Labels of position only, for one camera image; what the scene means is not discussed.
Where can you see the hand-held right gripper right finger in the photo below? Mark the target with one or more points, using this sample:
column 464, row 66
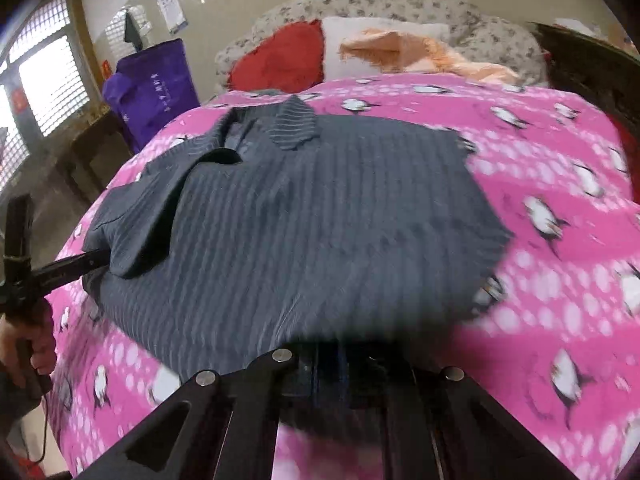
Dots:
column 372, row 380

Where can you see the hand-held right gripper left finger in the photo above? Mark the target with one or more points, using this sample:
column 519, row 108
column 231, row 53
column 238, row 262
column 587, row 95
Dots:
column 300, row 377

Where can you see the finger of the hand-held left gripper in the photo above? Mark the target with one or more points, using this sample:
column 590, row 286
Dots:
column 75, row 266

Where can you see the grey striped shirt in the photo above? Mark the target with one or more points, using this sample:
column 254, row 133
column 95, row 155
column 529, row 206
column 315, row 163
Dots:
column 310, row 220

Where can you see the person's left hand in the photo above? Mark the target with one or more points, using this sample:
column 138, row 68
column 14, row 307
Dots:
column 40, row 345

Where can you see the dark wooden chair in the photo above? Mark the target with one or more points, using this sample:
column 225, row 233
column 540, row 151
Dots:
column 95, row 145

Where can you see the latticed window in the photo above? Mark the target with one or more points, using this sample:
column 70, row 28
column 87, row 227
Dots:
column 50, row 80

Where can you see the purple shopping bag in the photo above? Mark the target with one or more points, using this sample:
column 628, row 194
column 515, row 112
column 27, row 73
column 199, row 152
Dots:
column 150, row 85

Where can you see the pink penguin print blanket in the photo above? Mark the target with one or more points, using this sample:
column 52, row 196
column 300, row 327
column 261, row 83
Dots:
column 550, row 260

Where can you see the dark hanging cloth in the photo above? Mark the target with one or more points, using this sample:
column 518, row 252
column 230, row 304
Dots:
column 132, row 27

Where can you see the red pillow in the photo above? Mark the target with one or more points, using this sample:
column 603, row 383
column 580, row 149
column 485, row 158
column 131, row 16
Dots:
column 280, row 57

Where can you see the orange towel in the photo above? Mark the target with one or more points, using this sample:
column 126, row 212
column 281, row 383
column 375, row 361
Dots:
column 420, row 52

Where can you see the white pillow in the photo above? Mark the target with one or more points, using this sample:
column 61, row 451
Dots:
column 360, row 40

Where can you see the wall calendar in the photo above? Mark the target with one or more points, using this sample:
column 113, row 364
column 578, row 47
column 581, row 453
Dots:
column 171, row 2

